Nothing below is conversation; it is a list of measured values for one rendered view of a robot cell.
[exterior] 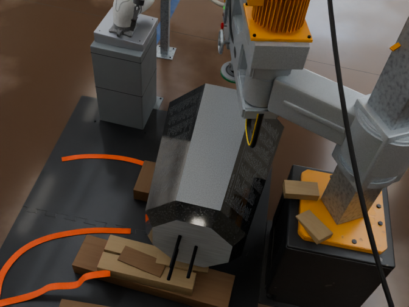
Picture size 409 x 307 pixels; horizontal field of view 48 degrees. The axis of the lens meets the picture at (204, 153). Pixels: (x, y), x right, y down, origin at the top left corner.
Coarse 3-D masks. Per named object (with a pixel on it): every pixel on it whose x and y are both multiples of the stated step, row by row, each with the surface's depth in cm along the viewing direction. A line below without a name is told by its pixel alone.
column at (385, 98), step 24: (408, 24) 175; (408, 48) 178; (384, 72) 193; (408, 72) 180; (384, 96) 197; (408, 96) 183; (384, 120) 200; (408, 120) 196; (336, 168) 244; (336, 192) 250; (336, 216) 255; (360, 216) 259
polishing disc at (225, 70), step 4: (224, 64) 319; (228, 64) 319; (224, 68) 316; (228, 68) 316; (224, 72) 313; (228, 72) 313; (224, 76) 311; (228, 76) 310; (232, 76) 311; (232, 80) 309
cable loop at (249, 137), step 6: (258, 114) 241; (246, 120) 272; (258, 120) 244; (246, 126) 273; (258, 126) 247; (246, 132) 272; (258, 132) 250; (246, 138) 270; (252, 138) 256; (252, 144) 259
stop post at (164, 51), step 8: (168, 0) 419; (168, 8) 425; (168, 16) 432; (168, 24) 439; (160, 32) 447; (168, 32) 446; (160, 40) 454; (168, 40) 454; (160, 48) 462; (168, 48) 462; (176, 48) 475; (160, 56) 464; (168, 56) 465
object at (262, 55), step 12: (240, 0) 239; (252, 48) 204; (264, 48) 200; (276, 48) 201; (288, 48) 201; (300, 48) 202; (252, 60) 205; (264, 60) 205; (276, 60) 206; (288, 60) 206; (300, 60) 207
